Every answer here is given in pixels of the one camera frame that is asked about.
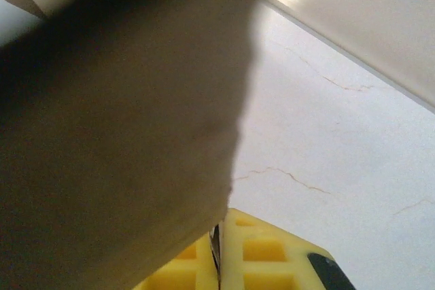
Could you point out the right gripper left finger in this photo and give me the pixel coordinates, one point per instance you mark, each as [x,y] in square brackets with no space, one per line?
[190,269]

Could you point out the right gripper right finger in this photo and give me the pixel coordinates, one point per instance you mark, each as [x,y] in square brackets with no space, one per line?
[272,256]

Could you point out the brown cardboard paper box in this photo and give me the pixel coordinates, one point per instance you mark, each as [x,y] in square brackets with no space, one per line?
[119,117]

